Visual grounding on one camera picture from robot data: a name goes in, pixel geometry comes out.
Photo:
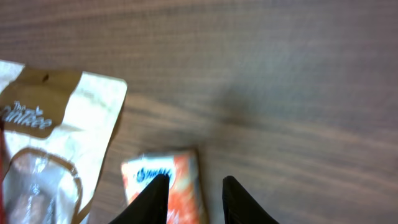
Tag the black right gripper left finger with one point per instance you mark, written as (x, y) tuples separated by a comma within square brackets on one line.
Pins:
[(150, 206)]

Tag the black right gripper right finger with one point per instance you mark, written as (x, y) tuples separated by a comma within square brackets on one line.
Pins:
[(240, 207)]

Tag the orange Kleenex tissue pack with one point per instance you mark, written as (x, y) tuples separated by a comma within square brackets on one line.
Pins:
[(185, 203)]

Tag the brown white snack bag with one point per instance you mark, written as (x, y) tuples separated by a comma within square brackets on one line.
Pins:
[(56, 129)]

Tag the red snack stick packet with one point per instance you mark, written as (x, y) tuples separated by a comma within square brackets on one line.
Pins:
[(2, 219)]

